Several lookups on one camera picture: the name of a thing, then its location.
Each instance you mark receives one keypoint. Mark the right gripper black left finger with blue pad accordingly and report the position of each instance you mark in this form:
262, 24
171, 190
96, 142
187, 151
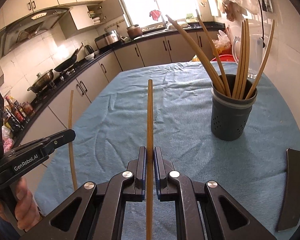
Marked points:
95, 211

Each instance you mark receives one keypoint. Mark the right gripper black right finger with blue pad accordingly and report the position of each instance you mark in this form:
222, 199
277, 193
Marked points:
204, 210

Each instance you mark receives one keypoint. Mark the lower kitchen cabinets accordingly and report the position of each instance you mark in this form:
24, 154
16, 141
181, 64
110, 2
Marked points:
88, 78

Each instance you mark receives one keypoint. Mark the kitchen cabinets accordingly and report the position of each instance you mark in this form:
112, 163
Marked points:
52, 2
88, 78

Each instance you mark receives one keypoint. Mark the upper kitchen cabinets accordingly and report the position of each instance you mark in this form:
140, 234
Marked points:
52, 2

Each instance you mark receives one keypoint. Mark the kitchen window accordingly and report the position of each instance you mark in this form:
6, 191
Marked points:
157, 0

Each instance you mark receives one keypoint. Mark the person's left hand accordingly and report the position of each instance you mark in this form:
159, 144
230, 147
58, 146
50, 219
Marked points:
26, 210

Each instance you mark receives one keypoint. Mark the sauce bottles on counter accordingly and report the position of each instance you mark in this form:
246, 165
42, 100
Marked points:
20, 118

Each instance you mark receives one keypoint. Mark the black smartphone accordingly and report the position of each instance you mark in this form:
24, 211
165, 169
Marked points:
290, 210

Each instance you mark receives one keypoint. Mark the blue table cloth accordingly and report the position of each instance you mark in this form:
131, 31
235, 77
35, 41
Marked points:
252, 168

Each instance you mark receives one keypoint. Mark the steel pot with lid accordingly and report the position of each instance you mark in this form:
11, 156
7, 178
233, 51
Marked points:
42, 81

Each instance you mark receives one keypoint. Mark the dark perforated utensil holder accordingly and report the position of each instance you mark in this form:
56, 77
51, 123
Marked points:
229, 116

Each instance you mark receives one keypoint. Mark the black wok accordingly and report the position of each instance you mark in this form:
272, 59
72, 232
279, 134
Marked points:
69, 62

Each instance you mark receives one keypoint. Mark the range hood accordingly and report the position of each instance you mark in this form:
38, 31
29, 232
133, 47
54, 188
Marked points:
28, 27

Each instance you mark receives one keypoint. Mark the electric kettle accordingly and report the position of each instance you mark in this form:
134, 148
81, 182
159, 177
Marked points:
89, 52

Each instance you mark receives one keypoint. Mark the chopstick in holder far left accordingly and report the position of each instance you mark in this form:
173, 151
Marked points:
201, 56

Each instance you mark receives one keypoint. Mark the chopstick in holder leaning left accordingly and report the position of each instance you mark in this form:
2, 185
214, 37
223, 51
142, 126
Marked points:
225, 81

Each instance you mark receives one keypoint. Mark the silver rice cooker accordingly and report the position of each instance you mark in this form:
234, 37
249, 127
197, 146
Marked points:
107, 39

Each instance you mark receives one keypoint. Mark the clear glass mug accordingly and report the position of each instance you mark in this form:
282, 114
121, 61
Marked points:
256, 53

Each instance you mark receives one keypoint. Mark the yellow plastic bag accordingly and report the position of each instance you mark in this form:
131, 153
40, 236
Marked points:
222, 43

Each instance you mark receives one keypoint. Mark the brown clay pot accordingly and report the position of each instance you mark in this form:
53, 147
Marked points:
134, 31

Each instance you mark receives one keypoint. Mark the pink cloth at window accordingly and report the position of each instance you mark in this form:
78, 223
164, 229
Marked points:
155, 14

